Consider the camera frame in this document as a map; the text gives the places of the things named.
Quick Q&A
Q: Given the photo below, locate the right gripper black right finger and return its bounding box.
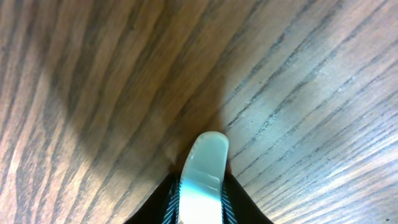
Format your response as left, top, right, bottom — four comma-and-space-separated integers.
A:
221, 173, 272, 224

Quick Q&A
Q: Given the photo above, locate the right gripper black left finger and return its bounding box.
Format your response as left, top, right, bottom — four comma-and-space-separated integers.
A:
124, 174, 180, 224

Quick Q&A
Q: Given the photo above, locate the light blue plastic knife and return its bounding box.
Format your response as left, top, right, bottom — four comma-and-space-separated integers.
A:
179, 131, 229, 224

